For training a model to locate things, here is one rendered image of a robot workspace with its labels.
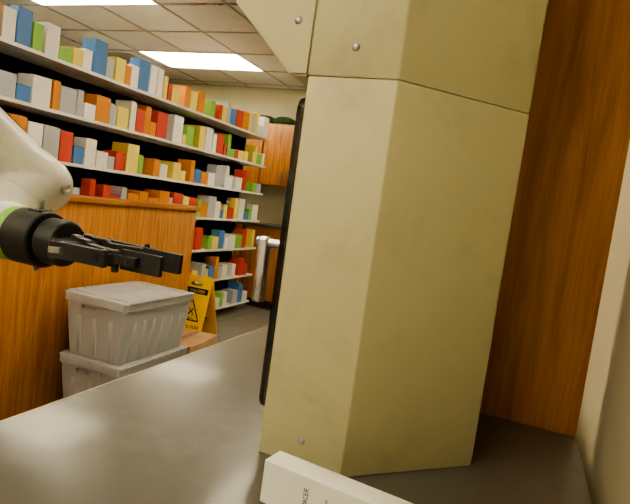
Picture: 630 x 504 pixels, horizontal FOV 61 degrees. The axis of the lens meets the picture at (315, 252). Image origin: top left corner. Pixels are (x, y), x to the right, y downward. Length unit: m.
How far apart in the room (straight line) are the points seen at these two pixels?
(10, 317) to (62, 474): 2.36
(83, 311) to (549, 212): 2.47
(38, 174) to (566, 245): 0.92
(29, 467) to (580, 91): 0.93
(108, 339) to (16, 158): 1.94
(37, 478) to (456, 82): 0.63
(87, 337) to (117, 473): 2.39
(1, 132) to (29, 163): 0.07
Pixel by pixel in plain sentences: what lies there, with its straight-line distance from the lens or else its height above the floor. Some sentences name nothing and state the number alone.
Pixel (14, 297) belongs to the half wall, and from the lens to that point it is 2.99.
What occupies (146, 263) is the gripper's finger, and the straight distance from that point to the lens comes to 0.81.
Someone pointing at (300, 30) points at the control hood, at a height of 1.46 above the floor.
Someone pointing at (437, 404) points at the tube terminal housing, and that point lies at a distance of 0.73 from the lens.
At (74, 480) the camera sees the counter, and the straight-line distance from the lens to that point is 0.66.
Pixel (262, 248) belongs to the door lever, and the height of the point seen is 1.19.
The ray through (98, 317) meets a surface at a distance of 2.96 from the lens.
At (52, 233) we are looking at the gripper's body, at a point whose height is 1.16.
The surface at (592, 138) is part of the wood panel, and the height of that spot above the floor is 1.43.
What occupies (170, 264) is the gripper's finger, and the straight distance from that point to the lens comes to 0.84.
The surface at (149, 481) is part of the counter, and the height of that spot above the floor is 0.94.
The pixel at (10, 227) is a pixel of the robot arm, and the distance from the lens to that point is 0.97.
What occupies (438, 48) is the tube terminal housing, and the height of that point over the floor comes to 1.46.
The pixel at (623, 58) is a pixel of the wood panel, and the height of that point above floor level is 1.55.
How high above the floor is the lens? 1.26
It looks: 5 degrees down
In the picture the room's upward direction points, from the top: 8 degrees clockwise
